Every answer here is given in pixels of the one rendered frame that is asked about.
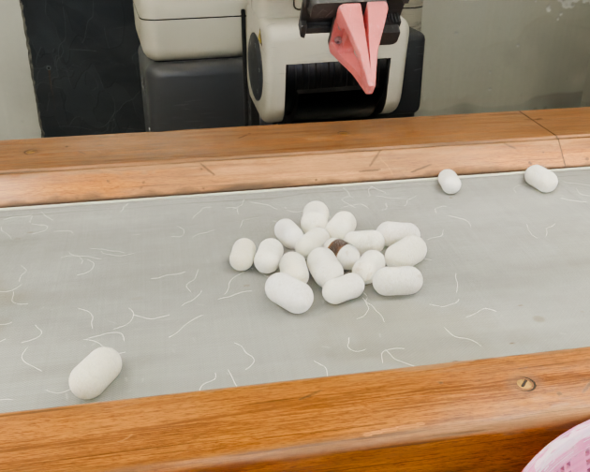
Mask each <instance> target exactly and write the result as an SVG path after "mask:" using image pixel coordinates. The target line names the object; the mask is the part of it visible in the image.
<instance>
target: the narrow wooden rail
mask: <svg viewBox="0 0 590 472"><path fill-rule="evenodd" d="M587 420H590V347H577V348H570V349H561V350H553V351H544V352H536V353H527V354H519V355H511V356H503V357H494V358H486V359H477V360H469V361H454V362H445V363H437V364H428V365H420V366H411V367H403V368H394V369H387V370H378V371H370V372H361V373H353V374H344V375H336V376H321V377H312V378H304V379H295V380H287V381H278V382H271V383H262V384H254V385H245V386H237V387H228V388H220V389H212V390H204V391H188V392H179V393H171V394H162V395H155V396H146V397H138V398H129V399H121V400H112V401H104V402H95V403H88V404H79V405H71V406H55V407H46V408H38V409H30V410H22V411H13V412H5V413H0V472H522V471H523V470H524V468H525V467H526V466H527V465H528V464H529V462H530V461H531V460H532V459H533V458H534V457H535V456H536V455H537V454H538V453H539V452H540V451H541V450H543V449H544V448H545V447H546V446H547V445H548V444H550V443H551V442H552V441H554V440H555V439H556V438H557V437H559V436H560V435H561V434H563V433H565V432H566V431H568V430H570V429H571V428H573V427H575V426H577V425H579V424H581V423H583V422H585V421H587Z"/></svg>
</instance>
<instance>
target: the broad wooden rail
mask: <svg viewBox="0 0 590 472"><path fill-rule="evenodd" d="M533 165H540V166H542V167H543V168H545V169H547V170H556V169H569V168H582V167H590V107H583V108H566V109H549V110H533V111H500V112H484V113H468V114H451V115H435V116H418V117H402V118H385V119H368V120H352V121H335V122H318V123H302V124H285V125H253V126H236V127H219V128H203V129H187V130H172V131H162V132H137V133H120V134H104V135H87V136H70V137H54V138H37V139H20V140H0V208H12V207H25V206H38V205H52V204H65V203H78V202H92V201H105V200H118V199H144V198H157V197H171V196H184V195H197V194H211V193H224V192H238V191H251V190H264V189H277V188H291V187H304V186H318V185H331V184H356V183H370V182H383V181H397V180H410V179H423V178H436V177H438V175H439V173H440V172H441V171H442V170H453V171H454V172H455V173H456V174H457V176H463V175H477V174H490V173H503V172H516V171H526V170H527V169H528V168H529V167H531V166H533Z"/></svg>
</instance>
